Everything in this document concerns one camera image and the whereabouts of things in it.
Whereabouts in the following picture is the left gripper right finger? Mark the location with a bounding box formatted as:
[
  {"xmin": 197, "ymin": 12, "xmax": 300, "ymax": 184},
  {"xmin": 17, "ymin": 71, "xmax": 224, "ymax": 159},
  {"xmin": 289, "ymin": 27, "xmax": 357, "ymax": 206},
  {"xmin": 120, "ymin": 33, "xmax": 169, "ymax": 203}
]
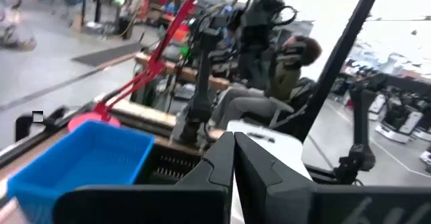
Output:
[{"xmin": 234, "ymin": 132, "xmax": 317, "ymax": 224}]

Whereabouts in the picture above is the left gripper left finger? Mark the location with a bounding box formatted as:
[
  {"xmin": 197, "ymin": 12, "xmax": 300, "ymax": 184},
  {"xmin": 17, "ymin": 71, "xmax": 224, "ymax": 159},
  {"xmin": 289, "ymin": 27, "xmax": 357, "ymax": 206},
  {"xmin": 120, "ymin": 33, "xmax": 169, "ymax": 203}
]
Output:
[{"xmin": 174, "ymin": 132, "xmax": 236, "ymax": 188}]

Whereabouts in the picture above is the black plastic basket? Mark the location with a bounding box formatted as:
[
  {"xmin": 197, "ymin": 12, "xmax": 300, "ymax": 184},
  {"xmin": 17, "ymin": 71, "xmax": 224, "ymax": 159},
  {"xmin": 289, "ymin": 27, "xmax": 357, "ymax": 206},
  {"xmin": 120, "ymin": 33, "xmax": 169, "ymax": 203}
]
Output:
[{"xmin": 134, "ymin": 142, "xmax": 207, "ymax": 186}]

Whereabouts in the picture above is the blue plastic basket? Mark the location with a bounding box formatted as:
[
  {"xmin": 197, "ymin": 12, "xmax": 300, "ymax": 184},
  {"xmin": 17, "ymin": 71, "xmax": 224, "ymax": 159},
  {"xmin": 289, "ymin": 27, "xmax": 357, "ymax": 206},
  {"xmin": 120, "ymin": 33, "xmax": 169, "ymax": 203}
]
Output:
[{"xmin": 6, "ymin": 120, "xmax": 156, "ymax": 224}]

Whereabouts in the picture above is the black office chair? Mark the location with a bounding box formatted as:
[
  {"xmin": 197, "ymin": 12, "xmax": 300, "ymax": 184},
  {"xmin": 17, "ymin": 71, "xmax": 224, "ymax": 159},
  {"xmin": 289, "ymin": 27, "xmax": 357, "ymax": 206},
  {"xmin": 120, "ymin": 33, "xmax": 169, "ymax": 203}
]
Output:
[{"xmin": 269, "ymin": 77, "xmax": 319, "ymax": 141}]

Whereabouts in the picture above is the person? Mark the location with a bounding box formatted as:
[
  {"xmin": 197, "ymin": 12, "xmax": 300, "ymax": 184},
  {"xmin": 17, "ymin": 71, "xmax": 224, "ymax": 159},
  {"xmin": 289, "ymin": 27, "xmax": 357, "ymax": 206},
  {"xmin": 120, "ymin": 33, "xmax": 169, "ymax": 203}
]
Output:
[{"xmin": 208, "ymin": 34, "xmax": 323, "ymax": 130}]

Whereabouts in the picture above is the black articulated stand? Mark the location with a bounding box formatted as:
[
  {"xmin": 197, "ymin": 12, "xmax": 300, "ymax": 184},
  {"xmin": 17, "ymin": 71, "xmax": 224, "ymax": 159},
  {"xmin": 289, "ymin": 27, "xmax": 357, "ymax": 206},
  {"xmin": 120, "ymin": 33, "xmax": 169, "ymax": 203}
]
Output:
[{"xmin": 333, "ymin": 74, "xmax": 389, "ymax": 185}]

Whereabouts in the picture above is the dark floor mat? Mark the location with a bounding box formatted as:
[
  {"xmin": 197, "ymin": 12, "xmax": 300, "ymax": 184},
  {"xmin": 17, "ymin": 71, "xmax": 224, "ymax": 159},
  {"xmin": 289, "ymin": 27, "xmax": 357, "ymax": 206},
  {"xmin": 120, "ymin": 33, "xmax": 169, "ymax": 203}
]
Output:
[{"xmin": 70, "ymin": 42, "xmax": 146, "ymax": 67}]

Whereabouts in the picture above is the black frame clamp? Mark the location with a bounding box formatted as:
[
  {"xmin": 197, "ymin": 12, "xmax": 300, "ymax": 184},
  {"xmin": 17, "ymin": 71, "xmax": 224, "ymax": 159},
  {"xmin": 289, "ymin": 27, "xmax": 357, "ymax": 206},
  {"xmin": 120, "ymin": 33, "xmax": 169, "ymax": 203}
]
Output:
[{"xmin": 15, "ymin": 105, "xmax": 68, "ymax": 143}]

